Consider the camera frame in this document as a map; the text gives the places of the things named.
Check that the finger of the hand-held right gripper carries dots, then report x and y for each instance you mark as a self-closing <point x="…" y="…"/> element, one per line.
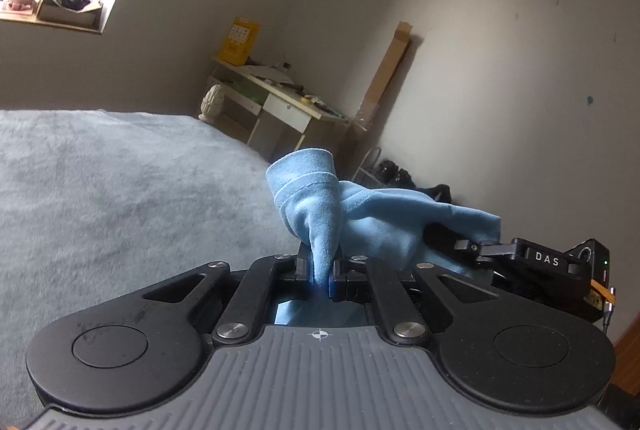
<point x="490" y="251"/>

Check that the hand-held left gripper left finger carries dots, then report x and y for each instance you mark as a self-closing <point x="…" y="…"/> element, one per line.
<point x="301" y="267"/>

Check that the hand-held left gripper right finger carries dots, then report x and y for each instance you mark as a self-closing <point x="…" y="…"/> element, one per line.
<point x="333" y="286"/>

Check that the light blue shirt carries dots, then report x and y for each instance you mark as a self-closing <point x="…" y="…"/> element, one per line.
<point x="375" y="220"/>

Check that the wooden door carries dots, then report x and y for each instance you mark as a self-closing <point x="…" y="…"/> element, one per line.
<point x="629" y="360"/>

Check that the black shoes on rack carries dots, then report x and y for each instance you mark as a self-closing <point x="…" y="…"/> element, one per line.
<point x="395" y="172"/>

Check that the white desk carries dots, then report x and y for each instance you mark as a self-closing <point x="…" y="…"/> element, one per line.
<point x="285" y="110"/>

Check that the grey-blue bed blanket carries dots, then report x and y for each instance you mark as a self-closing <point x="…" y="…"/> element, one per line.
<point x="125" y="185"/>

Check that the long cardboard box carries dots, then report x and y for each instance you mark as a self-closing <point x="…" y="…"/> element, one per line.
<point x="385" y="75"/>

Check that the yellow box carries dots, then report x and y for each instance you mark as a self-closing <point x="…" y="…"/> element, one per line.
<point x="239" y="40"/>

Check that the open cardboard box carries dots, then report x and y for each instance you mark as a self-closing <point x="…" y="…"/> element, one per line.
<point x="70" y="16"/>

